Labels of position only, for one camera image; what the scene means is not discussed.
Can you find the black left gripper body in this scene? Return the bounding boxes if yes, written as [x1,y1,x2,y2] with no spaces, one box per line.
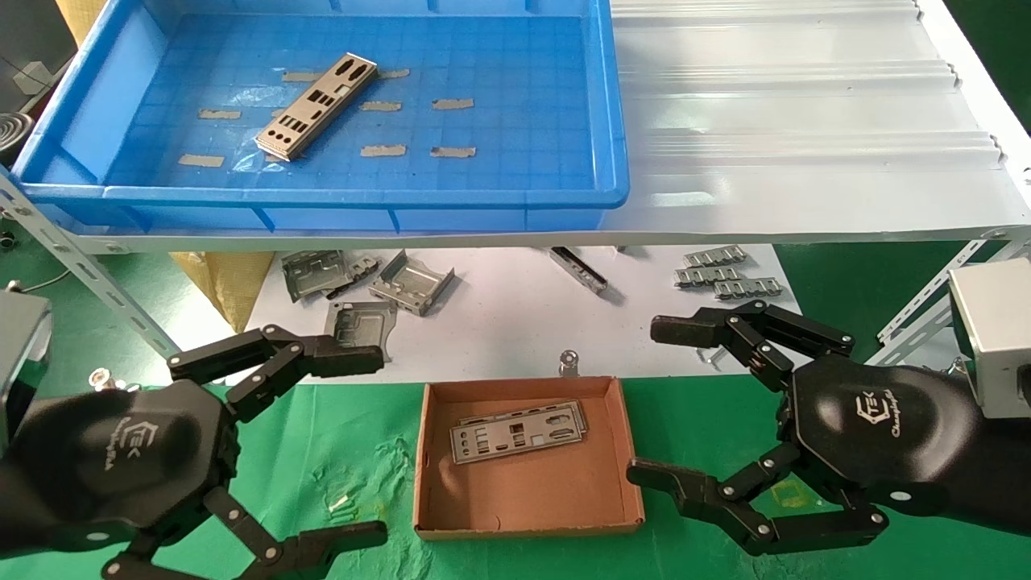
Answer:
[0,377,241,558]

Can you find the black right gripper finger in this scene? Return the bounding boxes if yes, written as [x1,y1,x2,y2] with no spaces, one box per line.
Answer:
[627,445,890,557]
[649,300,856,393]

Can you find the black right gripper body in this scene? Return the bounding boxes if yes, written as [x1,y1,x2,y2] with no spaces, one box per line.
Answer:
[776,353,1031,538]

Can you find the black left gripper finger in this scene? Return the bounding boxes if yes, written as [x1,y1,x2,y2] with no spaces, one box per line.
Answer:
[168,325,386,424]
[101,486,390,580]

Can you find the brown cardboard box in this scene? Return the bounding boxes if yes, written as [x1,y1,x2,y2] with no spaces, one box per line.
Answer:
[412,375,646,541]

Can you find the blue plastic tray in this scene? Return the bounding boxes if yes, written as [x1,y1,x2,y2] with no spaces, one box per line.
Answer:
[12,0,631,236]

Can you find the small white box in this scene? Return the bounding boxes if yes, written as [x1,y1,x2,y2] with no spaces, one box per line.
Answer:
[12,60,54,94]

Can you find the flat grey stamped metal part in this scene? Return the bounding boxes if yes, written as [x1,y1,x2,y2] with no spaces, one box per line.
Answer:
[324,300,399,365]

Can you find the segmented metal strip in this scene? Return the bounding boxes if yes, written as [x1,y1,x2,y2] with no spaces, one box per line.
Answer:
[713,277,785,302]
[683,245,748,268]
[673,267,743,289]

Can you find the metal nut and bolt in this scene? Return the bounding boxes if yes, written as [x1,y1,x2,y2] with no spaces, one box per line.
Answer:
[89,367,142,396]

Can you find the slotted grey angle bar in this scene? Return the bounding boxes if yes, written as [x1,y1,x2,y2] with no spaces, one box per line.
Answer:
[874,238,1031,367]
[0,173,182,359]

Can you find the yellow woven bag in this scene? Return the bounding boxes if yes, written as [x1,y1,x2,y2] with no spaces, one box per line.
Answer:
[168,251,276,334]

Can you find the white paper sheet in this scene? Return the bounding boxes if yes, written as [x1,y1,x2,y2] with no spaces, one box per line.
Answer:
[242,244,804,386]

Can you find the white corrugated metal shelf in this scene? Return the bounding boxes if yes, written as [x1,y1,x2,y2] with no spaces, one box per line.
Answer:
[48,0,1031,257]

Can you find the grey spiral coil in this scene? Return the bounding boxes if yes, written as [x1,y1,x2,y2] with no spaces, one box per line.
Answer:
[0,113,35,166]

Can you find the grey U-shaped metal bracket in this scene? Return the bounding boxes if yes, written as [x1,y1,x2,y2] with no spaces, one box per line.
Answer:
[368,249,457,317]

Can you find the slender metal bracket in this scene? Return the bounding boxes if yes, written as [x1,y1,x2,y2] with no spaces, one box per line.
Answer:
[549,246,609,296]

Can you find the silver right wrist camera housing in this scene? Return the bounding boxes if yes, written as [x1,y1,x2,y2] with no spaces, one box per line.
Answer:
[948,258,1031,420]

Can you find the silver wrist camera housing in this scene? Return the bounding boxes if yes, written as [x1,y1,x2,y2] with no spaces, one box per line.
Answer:
[948,258,1031,420]
[0,290,54,452]

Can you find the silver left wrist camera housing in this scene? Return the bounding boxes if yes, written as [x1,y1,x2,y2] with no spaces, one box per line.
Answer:
[0,290,54,452]

